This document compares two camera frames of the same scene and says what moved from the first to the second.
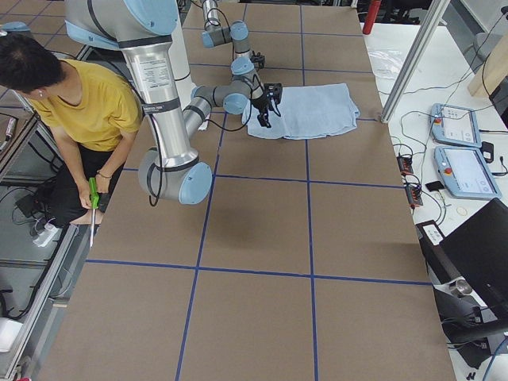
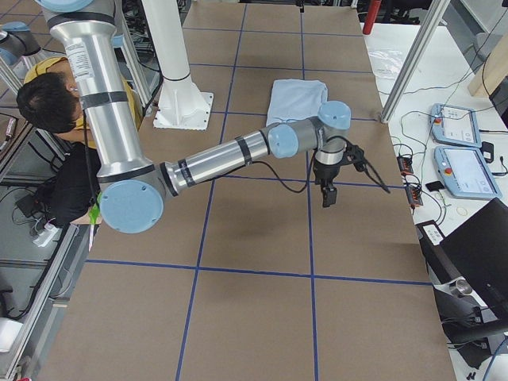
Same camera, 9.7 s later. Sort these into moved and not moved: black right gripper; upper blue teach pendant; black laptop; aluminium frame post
Moved: black right gripper
Not moved: aluminium frame post; upper blue teach pendant; black laptop
